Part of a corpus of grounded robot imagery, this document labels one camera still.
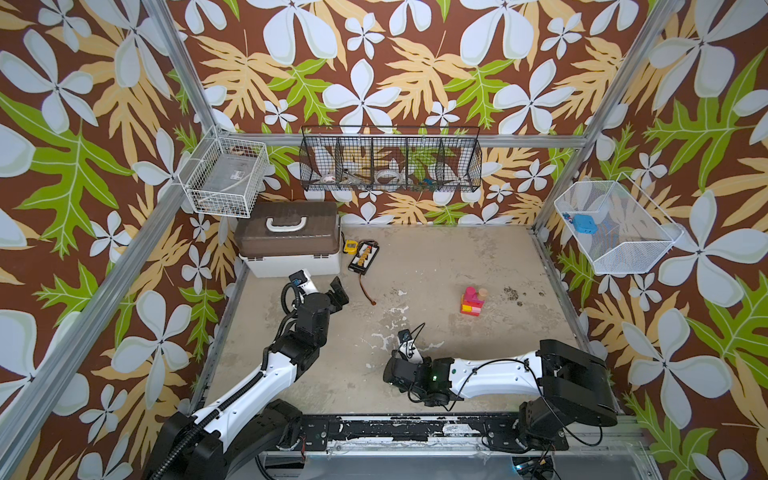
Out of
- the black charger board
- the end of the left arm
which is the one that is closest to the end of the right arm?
the end of the left arm

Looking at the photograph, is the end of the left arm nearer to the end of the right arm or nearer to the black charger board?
the end of the right arm

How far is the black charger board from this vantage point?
1095 mm
